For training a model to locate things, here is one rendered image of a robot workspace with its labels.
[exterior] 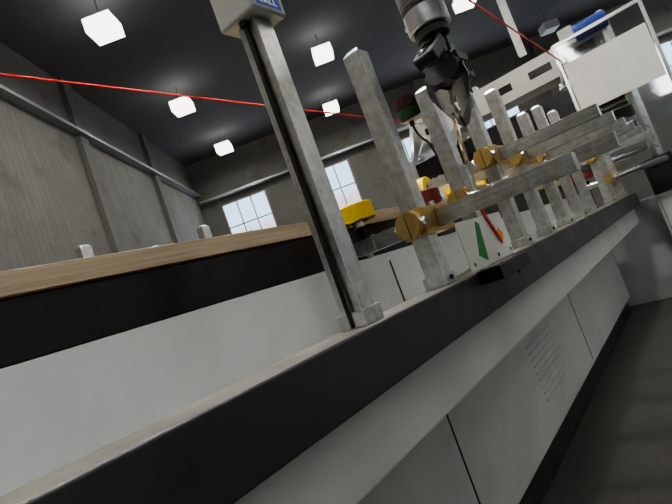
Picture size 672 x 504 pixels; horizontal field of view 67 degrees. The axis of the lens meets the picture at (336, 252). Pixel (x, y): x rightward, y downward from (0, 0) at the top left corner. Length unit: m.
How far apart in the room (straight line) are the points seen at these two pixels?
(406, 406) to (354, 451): 0.13
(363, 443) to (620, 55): 3.25
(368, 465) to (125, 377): 0.32
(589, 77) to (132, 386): 3.34
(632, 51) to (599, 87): 0.25
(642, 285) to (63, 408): 3.54
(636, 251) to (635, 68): 1.13
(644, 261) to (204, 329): 3.31
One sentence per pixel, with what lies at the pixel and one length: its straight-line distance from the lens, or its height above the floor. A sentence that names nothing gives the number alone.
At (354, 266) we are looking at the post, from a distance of 0.69.
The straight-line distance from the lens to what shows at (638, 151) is 3.60.
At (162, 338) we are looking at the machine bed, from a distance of 0.73.
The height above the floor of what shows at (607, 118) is 0.94.
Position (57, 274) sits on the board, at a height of 0.89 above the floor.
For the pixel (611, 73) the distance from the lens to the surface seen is 3.65.
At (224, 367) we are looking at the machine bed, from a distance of 0.78.
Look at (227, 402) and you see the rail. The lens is 0.47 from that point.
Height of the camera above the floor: 0.76
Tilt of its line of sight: 4 degrees up
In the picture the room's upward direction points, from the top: 20 degrees counter-clockwise
